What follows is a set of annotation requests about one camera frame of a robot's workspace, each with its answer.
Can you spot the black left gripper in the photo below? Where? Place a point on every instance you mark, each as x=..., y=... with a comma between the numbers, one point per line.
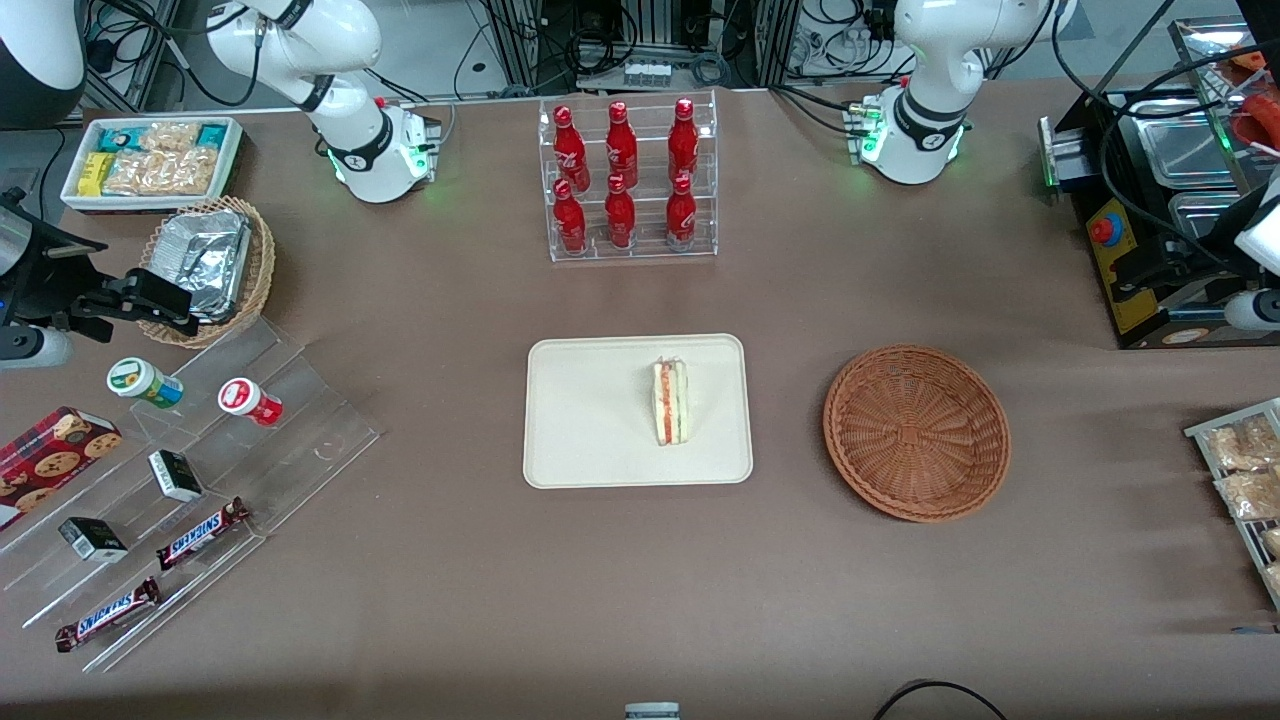
x=1172, y=274

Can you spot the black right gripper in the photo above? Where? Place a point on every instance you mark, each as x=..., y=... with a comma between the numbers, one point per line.
x=48, y=270

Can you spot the triangle sandwich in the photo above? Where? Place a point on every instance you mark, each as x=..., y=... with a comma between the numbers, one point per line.
x=671, y=405

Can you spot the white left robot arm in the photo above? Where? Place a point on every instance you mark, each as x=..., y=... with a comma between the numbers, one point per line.
x=930, y=60

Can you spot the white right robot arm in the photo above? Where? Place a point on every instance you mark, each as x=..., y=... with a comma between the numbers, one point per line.
x=350, y=110

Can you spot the light wicker basket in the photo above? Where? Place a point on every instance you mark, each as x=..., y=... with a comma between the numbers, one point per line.
x=262, y=260

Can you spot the tray of packaged snacks right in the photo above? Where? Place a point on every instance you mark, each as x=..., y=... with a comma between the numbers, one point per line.
x=1245, y=535

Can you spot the brown wicker basket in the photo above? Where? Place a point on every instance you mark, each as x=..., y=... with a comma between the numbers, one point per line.
x=915, y=435

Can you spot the cream plastic tray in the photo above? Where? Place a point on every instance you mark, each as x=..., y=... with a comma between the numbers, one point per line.
x=590, y=430

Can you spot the black food warmer appliance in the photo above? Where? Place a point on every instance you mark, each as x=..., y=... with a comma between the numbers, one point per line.
x=1105, y=290

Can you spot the green lid sunflower cup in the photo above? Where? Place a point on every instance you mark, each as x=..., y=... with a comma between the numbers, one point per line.
x=140, y=380

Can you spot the silver foil container stack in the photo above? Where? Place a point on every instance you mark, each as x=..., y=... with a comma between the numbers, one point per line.
x=205, y=260

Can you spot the steel warmer pan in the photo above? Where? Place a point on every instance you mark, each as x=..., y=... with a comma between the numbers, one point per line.
x=1195, y=215
x=1180, y=145

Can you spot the red appliance knob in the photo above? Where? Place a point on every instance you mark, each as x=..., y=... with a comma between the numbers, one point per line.
x=1105, y=230

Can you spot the yellow snack pack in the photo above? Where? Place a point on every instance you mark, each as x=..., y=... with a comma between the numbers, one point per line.
x=95, y=172

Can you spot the clear rice cracker pack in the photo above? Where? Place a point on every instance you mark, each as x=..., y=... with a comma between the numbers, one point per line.
x=170, y=135
x=165, y=172

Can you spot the red lid white cup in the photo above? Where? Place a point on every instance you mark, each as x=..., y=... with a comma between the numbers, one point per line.
x=248, y=400

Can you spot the clear bag of crackers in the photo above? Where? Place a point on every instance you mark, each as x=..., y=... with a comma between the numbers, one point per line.
x=1240, y=445
x=1250, y=493
x=1272, y=542

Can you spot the teal snack pack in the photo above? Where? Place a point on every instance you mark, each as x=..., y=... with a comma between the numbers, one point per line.
x=120, y=138
x=213, y=135

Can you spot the red chocolate chip cookie box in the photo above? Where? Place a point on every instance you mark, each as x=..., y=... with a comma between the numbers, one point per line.
x=50, y=460

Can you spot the small dark green box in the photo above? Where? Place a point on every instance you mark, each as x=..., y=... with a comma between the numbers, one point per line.
x=176, y=476
x=92, y=540

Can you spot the white snack bin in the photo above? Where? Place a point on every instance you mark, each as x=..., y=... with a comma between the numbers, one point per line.
x=235, y=160

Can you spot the red sausage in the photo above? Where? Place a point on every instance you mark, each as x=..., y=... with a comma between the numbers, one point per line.
x=1262, y=118

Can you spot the clear acrylic stepped shelf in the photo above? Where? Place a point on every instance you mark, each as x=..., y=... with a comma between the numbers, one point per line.
x=300, y=440

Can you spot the Snickers chocolate bar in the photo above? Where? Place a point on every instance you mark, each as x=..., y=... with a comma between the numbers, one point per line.
x=200, y=535
x=108, y=615

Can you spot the orange food piece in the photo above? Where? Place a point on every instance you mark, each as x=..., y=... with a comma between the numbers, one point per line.
x=1255, y=57

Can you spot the red soda bottle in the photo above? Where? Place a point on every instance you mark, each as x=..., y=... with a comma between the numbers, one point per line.
x=684, y=140
x=620, y=215
x=571, y=150
x=622, y=145
x=681, y=215
x=570, y=220

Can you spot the metal equipment rack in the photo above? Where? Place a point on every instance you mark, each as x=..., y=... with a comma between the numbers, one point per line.
x=560, y=40

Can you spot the clear acrylic bottle rack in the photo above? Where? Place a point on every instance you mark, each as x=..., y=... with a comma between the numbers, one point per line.
x=650, y=255

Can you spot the white power strip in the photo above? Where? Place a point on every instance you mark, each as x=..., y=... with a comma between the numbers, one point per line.
x=646, y=73

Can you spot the grey white device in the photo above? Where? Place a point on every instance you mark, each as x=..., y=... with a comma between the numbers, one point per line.
x=652, y=712

